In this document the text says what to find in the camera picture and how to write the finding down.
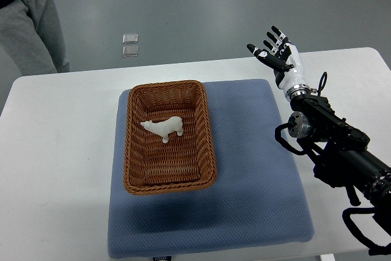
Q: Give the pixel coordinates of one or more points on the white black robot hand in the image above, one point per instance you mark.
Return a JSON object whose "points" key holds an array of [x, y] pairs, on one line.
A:
{"points": [[283, 57]]}

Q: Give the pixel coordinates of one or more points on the white bear figurine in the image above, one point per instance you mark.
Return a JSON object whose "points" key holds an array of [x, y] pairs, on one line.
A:
{"points": [[164, 128]]}

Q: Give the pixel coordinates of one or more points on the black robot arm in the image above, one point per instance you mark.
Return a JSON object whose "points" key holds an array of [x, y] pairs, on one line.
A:
{"points": [[340, 156]]}

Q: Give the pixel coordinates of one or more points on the brown wicker basket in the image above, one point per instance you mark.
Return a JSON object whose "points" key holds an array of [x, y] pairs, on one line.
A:
{"points": [[184, 163]]}

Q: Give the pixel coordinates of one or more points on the blue textured mat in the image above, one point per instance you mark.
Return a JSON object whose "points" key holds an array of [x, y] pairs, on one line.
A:
{"points": [[256, 200]]}

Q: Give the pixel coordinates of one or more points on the lower floor plate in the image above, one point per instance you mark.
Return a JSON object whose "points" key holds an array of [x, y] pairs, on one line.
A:
{"points": [[130, 51]]}

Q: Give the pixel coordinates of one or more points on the floor plate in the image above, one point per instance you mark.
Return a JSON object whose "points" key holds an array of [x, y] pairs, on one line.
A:
{"points": [[130, 38], [130, 51]]}

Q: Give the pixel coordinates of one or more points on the upper floor plate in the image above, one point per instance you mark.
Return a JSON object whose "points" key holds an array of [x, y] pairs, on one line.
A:
{"points": [[130, 38]]}

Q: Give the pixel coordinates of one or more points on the person in grey trousers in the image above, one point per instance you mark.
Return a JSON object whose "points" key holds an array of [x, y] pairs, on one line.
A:
{"points": [[32, 36]]}

